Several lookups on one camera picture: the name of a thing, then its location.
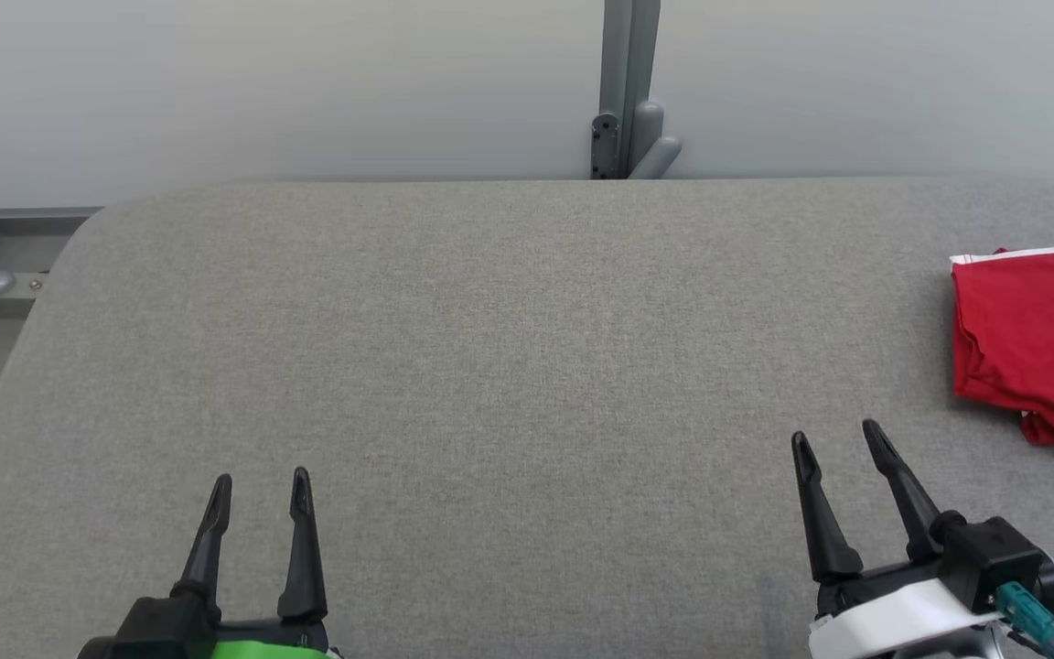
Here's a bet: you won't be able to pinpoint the teal cable connector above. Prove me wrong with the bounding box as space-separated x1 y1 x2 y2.
994 581 1054 659

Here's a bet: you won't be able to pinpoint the red white-striped shorts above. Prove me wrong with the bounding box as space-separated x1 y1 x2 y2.
950 241 1054 424

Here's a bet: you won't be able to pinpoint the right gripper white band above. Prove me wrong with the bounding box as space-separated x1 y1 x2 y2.
791 419 1054 659

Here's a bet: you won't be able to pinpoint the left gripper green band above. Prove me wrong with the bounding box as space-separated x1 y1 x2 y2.
79 467 341 659

